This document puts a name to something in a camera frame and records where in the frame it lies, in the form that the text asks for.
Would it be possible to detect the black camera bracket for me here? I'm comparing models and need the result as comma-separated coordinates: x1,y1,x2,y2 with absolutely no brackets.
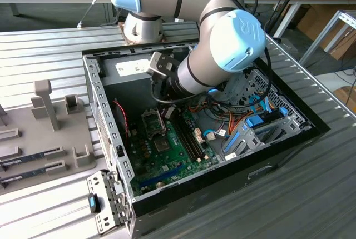
155,53,178,73

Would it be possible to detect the black open PC case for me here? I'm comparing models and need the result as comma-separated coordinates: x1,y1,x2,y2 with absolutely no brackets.
82,34,332,238

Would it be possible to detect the looped blue wire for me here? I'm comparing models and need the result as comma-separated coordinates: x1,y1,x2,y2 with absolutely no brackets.
249,94,275,114

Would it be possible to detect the grey cable with white plug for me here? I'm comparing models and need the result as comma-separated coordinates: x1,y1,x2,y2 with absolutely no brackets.
77,0,110,28

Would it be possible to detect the CPU socket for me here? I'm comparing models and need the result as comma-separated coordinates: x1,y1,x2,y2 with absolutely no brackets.
151,135,174,155

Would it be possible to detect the aluminium profile frame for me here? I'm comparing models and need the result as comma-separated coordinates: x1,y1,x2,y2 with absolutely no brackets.
299,9,356,67

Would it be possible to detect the black case fan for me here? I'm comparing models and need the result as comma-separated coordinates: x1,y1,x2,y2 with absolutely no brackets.
112,98,130,140

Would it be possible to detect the red twisted wire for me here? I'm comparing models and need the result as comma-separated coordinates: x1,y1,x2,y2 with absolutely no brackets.
113,99,130,137

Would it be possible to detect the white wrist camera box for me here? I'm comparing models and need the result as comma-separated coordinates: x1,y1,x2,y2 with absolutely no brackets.
146,52,179,77

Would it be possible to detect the orange wire bundle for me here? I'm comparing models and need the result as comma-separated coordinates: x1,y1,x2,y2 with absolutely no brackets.
189,105,251,140

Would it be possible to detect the hard disk in blue carrier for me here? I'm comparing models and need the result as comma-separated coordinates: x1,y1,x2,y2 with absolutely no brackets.
244,107,289,128

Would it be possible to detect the grey power supply unit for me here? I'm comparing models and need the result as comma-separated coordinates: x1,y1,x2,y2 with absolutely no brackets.
100,55,170,112

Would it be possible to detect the dark RAM stick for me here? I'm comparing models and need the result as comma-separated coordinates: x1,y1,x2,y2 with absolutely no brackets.
0,150,65,165
0,165,67,185

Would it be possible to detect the grey plastic parts rack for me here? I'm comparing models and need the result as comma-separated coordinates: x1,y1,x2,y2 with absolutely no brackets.
0,79,98,195

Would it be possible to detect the black RAM slot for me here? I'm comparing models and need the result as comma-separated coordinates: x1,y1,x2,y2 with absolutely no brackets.
179,111,205,160
174,113,199,162

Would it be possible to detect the black latch with blue tab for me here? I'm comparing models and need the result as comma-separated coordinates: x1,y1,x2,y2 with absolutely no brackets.
88,193,101,213

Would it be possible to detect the grey hinged slot bracket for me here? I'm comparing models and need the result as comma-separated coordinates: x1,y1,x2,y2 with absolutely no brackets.
86,169,136,236

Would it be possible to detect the large brown cardboard box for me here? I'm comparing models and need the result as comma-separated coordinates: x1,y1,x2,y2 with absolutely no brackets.
296,5,356,61

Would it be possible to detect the blue expansion slot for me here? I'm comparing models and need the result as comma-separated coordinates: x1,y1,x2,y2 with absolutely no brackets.
138,164,185,188

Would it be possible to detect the grey metal disk bay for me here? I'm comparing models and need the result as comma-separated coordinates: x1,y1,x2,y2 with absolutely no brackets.
222,116,312,162

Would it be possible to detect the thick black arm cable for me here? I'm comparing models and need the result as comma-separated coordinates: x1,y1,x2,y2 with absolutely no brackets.
150,0,273,109

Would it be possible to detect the green motherboard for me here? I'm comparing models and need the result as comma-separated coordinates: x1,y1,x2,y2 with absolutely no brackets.
126,107,222,195

